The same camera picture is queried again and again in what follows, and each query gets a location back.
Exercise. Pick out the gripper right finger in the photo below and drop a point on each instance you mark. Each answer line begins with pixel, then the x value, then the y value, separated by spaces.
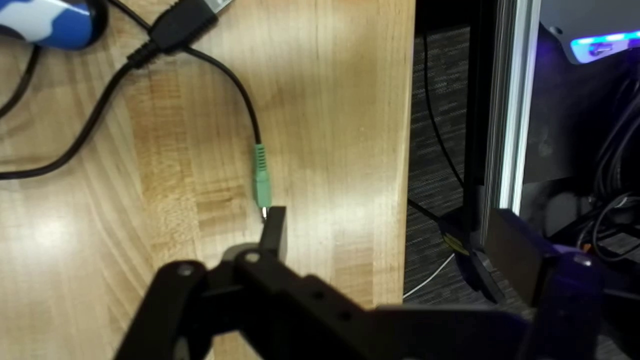
pixel 520 255

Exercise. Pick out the blue and white rounded object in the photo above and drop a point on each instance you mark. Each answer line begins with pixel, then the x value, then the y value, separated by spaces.
pixel 45 22

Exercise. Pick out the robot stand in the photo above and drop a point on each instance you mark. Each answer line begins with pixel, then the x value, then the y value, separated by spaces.
pixel 515 100

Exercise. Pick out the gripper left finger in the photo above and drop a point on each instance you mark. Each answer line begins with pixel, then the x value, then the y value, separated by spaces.
pixel 280 300

